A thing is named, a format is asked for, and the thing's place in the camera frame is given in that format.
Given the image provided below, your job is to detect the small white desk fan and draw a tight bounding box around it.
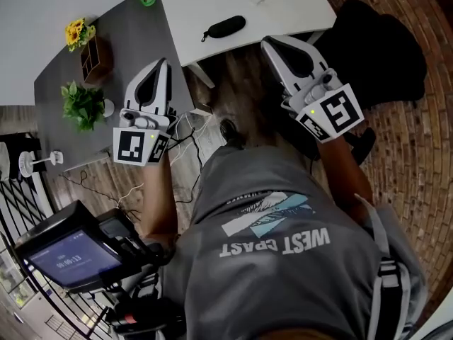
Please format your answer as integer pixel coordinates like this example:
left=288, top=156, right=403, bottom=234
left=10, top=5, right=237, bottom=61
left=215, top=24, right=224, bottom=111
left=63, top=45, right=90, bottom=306
left=18, top=149, right=64, bottom=179

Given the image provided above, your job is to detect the green potted plant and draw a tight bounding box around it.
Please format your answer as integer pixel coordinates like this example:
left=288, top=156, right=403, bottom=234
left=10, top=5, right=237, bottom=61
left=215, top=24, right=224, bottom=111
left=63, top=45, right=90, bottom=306
left=60, top=79, right=116, bottom=132

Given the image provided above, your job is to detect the black metal railing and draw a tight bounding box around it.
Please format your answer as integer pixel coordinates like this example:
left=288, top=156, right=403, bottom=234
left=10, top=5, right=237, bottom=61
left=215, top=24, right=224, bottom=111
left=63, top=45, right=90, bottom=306
left=0, top=175, right=107, bottom=340

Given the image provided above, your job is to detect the black office chair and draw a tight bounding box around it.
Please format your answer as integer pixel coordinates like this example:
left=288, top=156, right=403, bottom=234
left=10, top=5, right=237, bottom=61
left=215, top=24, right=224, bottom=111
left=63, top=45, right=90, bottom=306
left=306, top=0, right=428, bottom=166

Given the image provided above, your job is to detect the yellow sunflower bouquet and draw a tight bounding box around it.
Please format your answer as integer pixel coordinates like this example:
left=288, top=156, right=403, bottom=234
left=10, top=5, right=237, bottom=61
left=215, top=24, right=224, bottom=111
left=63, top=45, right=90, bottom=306
left=64, top=17, right=97, bottom=53

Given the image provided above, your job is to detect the person's grey t-shirt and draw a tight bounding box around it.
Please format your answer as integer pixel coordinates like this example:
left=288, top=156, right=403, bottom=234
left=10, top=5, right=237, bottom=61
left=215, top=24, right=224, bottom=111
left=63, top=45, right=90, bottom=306
left=161, top=145, right=429, bottom=340

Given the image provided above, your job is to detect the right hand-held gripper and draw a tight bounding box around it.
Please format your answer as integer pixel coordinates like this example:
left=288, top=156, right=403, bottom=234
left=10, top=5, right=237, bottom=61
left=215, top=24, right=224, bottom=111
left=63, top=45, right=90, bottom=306
left=260, top=35, right=365, bottom=144

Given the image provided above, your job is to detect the grey backpack strap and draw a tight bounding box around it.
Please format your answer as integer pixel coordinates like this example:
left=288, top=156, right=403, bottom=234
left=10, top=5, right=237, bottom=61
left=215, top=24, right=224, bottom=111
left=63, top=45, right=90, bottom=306
left=353, top=193, right=413, bottom=340

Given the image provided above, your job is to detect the white floor cable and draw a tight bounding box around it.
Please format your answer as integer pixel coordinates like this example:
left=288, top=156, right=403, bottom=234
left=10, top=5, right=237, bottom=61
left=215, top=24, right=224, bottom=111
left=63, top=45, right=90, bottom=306
left=116, top=181, right=146, bottom=205

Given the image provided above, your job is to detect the black phone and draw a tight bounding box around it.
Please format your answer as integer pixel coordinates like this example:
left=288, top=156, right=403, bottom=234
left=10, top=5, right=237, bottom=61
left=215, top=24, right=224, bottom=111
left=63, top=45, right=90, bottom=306
left=14, top=200, right=125, bottom=294

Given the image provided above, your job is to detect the person's left forearm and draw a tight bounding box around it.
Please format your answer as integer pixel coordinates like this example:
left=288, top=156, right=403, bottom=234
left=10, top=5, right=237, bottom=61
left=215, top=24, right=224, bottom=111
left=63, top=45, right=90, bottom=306
left=139, top=154, right=180, bottom=242

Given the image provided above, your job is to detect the black floor cable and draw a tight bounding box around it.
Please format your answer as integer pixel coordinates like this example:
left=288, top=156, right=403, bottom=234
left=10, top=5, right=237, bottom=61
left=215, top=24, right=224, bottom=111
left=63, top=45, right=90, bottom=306
left=58, top=169, right=142, bottom=215

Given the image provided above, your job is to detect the person's dark shoe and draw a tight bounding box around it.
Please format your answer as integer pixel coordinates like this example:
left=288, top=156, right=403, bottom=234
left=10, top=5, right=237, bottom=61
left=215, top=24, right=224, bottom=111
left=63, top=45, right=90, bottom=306
left=218, top=118, right=245, bottom=150

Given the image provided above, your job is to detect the person's right forearm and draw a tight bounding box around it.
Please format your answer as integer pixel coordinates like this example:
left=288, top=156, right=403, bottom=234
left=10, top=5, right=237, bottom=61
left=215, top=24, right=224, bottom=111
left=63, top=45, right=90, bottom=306
left=316, top=132, right=374, bottom=222

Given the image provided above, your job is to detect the white desk leg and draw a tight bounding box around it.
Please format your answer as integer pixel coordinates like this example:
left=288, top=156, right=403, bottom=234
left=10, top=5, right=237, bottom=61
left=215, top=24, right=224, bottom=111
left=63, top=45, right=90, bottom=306
left=184, top=61, right=217, bottom=89

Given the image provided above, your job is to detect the brown wooden organizer box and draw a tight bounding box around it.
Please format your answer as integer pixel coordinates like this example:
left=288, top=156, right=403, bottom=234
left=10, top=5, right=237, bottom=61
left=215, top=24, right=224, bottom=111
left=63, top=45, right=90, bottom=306
left=79, top=35, right=114, bottom=84

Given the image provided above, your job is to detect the black glasses case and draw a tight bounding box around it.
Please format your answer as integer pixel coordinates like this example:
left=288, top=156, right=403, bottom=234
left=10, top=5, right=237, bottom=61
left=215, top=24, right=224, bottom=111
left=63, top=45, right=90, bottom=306
left=200, top=14, right=247, bottom=43

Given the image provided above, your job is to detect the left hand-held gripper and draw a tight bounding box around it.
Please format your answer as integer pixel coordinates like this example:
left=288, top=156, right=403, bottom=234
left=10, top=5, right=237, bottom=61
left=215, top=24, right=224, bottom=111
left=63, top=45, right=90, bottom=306
left=112, top=58, right=179, bottom=166

